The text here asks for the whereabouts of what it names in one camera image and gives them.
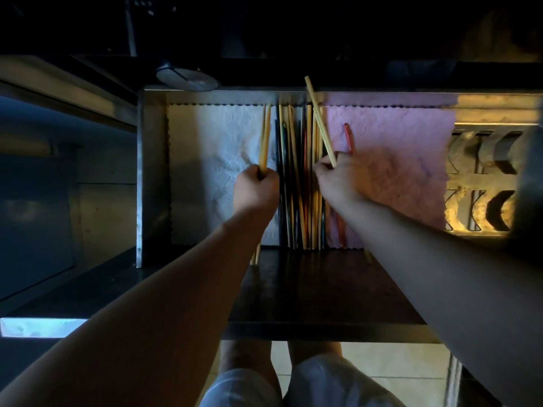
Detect person's left forearm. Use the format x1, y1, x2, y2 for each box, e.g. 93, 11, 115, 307
0, 209, 274, 407

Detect person's left leg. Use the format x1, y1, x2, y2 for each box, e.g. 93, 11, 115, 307
218, 341, 283, 399

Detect person's left hand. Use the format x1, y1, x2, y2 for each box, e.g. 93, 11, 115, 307
232, 164, 281, 220

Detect person's right hand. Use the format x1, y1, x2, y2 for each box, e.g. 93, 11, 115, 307
313, 151, 377, 213

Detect person's right forearm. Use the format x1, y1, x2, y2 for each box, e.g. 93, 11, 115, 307
335, 192, 543, 407

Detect white towel liner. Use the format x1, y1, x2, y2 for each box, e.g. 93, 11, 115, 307
166, 103, 281, 246

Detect blue cabinet door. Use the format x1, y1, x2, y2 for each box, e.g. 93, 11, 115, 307
0, 95, 139, 318

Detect person's leg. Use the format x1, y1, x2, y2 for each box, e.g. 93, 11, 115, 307
218, 341, 283, 399
287, 341, 343, 369

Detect orange red chopstick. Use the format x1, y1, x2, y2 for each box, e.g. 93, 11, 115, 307
336, 122, 355, 249

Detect steel kitchen drawer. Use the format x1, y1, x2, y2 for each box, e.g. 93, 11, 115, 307
0, 86, 543, 345

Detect person's right leg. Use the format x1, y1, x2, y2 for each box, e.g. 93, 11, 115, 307
287, 341, 343, 369

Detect pink towel liner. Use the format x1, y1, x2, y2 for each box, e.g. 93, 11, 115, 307
324, 105, 457, 250

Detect round grey stove knob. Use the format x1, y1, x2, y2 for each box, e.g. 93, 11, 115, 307
154, 65, 219, 93

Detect row of chopsticks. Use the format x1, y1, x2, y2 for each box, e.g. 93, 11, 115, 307
274, 103, 330, 250

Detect grey shorts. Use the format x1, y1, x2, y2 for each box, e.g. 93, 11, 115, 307
199, 353, 406, 407

